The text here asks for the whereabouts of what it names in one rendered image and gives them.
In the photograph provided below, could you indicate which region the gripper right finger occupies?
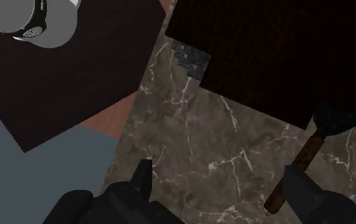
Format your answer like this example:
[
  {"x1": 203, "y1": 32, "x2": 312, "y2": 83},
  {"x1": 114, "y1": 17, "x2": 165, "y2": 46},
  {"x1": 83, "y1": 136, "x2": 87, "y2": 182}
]
[{"x1": 282, "y1": 165, "x2": 356, "y2": 224}]

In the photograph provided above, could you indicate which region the black pan with wooden handle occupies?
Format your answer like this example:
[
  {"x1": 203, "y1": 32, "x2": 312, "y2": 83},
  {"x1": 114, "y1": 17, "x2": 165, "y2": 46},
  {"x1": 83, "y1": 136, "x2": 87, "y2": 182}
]
[{"x1": 263, "y1": 101, "x2": 356, "y2": 216}]

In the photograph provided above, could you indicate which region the large dark brown flat panel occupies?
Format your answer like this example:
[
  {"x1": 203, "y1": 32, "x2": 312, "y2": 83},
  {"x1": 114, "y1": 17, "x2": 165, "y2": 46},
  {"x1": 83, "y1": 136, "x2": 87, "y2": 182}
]
[{"x1": 164, "y1": 0, "x2": 356, "y2": 130}]

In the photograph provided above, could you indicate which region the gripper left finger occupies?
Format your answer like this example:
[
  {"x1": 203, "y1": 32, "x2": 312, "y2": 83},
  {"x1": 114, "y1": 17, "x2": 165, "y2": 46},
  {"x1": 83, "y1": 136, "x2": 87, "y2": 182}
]
[{"x1": 42, "y1": 158, "x2": 153, "y2": 224}]

